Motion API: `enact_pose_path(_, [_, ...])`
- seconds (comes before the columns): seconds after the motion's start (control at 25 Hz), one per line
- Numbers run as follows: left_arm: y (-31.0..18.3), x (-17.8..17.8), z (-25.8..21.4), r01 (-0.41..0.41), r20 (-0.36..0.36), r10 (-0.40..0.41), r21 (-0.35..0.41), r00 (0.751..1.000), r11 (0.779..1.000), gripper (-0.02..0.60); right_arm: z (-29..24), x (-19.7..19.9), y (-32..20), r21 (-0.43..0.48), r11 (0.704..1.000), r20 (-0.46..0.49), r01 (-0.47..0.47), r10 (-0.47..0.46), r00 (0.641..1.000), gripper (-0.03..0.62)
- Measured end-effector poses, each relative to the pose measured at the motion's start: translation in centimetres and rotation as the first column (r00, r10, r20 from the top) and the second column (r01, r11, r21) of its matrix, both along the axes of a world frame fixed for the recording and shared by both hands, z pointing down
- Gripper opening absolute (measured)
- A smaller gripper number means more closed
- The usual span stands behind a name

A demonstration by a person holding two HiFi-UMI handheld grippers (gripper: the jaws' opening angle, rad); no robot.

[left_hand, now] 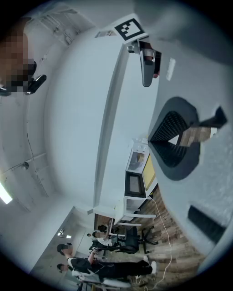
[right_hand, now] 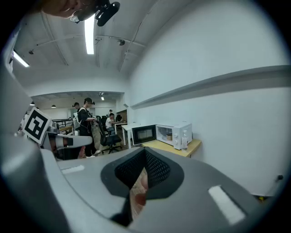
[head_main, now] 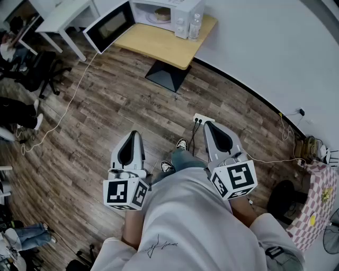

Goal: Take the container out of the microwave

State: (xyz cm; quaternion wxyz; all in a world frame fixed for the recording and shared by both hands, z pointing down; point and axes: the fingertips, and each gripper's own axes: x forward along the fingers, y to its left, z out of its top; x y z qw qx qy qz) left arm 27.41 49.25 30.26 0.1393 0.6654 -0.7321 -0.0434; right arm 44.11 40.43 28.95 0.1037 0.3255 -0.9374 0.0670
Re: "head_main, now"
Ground thin white cable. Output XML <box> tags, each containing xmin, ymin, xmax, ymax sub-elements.
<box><xmin>246</xmin><ymin>152</ymin><xmax>307</xmax><ymax>165</ymax></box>

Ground long white power cable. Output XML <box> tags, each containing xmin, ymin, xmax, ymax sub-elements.
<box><xmin>20</xmin><ymin>51</ymin><xmax>99</xmax><ymax>156</ymax></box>

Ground person's white shirt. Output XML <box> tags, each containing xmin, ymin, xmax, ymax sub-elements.
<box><xmin>90</xmin><ymin>166</ymin><xmax>307</xmax><ymax>271</ymax></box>

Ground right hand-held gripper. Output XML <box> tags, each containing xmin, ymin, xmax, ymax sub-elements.
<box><xmin>203</xmin><ymin>121</ymin><xmax>258</xmax><ymax>201</ymax></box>

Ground person's right forearm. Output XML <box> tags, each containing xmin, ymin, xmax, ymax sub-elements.
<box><xmin>229</xmin><ymin>197</ymin><xmax>260</xmax><ymax>229</ymax></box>

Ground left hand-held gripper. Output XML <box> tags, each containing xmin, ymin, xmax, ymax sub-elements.
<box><xmin>102</xmin><ymin>130</ymin><xmax>151</xmax><ymax>212</ymax></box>

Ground person's blue jeans legs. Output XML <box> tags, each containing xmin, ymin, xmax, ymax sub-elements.
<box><xmin>151</xmin><ymin>147</ymin><xmax>208</xmax><ymax>186</ymax></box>

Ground black floor fan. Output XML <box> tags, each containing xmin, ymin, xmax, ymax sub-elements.
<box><xmin>323</xmin><ymin>207</ymin><xmax>339</xmax><ymax>256</ymax></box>

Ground black power cables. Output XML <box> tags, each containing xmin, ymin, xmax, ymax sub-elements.
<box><xmin>190</xmin><ymin>120</ymin><xmax>203</xmax><ymax>157</ymax></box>

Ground person's left patterned sneaker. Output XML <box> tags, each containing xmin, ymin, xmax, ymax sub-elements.
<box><xmin>160</xmin><ymin>160</ymin><xmax>175</xmax><ymax>173</ymax></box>

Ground person's left forearm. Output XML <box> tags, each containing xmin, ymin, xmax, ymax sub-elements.
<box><xmin>121</xmin><ymin>209</ymin><xmax>149</xmax><ymax>251</ymax></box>

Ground black office chair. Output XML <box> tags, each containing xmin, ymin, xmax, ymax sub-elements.
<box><xmin>0</xmin><ymin>51</ymin><xmax>73</xmax><ymax>100</ymax></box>

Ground pink checked tablecloth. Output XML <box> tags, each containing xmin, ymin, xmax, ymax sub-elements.
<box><xmin>286</xmin><ymin>158</ymin><xmax>339</xmax><ymax>252</ymax></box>

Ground wooden table with black base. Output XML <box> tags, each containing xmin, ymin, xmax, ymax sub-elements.
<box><xmin>113</xmin><ymin>14</ymin><xmax>219</xmax><ymax>93</ymax></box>

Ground grey strap with black buckle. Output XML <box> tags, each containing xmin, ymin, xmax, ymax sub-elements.
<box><xmin>264</xmin><ymin>245</ymin><xmax>305</xmax><ymax>271</ymax></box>

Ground white power strip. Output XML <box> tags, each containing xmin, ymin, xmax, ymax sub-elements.
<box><xmin>193</xmin><ymin>113</ymin><xmax>216</xmax><ymax>124</ymax></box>

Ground white chair seat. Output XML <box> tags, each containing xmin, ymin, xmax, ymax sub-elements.
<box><xmin>0</xmin><ymin>126</ymin><xmax>16</xmax><ymax>142</ymax></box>

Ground white microwave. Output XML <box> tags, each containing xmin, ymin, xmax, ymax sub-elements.
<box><xmin>83</xmin><ymin>0</ymin><xmax>206</xmax><ymax>55</ymax></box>

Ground white desk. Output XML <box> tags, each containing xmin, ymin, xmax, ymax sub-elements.
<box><xmin>34</xmin><ymin>0</ymin><xmax>101</xmax><ymax>62</ymax></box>

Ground cardboard box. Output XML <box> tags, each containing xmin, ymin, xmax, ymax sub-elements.
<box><xmin>154</xmin><ymin>7</ymin><xmax>172</xmax><ymax>22</ymax></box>

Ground black round stool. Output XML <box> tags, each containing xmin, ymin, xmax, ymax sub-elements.
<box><xmin>266</xmin><ymin>179</ymin><xmax>308</xmax><ymax>225</ymax></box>

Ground clear plastic water bottle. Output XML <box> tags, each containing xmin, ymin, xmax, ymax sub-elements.
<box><xmin>188</xmin><ymin>13</ymin><xmax>203</xmax><ymax>42</ymax></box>

